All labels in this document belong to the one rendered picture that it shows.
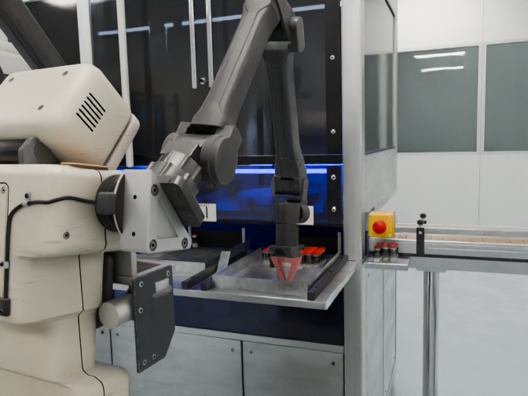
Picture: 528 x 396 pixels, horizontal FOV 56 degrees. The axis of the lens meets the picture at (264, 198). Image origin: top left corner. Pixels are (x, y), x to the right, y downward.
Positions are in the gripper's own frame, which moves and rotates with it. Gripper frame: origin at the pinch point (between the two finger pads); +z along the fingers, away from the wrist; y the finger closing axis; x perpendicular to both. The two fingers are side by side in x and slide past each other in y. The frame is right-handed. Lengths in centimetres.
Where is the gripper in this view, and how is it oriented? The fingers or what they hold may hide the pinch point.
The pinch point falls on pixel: (286, 282)
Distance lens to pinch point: 126.1
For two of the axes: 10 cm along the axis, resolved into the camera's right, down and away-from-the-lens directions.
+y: 3.6, 0.2, 9.3
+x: -9.3, -0.2, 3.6
